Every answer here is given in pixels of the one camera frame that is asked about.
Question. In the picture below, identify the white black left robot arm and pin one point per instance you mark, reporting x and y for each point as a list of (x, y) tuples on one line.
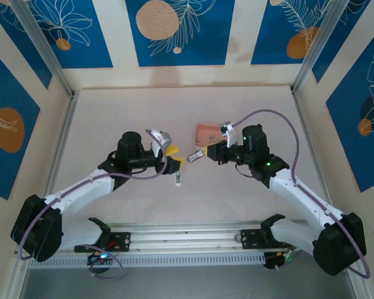
[(81, 187)]

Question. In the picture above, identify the small circuit board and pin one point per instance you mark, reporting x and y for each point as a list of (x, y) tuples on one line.
[(277, 260), (99, 259)]

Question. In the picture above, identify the aluminium table side rail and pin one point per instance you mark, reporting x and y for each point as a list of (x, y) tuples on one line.
[(305, 130), (60, 149)]

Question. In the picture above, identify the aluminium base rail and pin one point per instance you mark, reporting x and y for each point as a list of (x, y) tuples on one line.
[(187, 236)]

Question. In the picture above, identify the blue floral wall panel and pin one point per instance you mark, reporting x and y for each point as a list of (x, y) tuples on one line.
[(346, 140), (93, 46), (18, 53), (268, 46), (205, 46), (339, 53), (0, 168)]

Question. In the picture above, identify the aluminium frame post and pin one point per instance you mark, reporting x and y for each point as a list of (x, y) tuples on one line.
[(318, 40), (40, 40)]

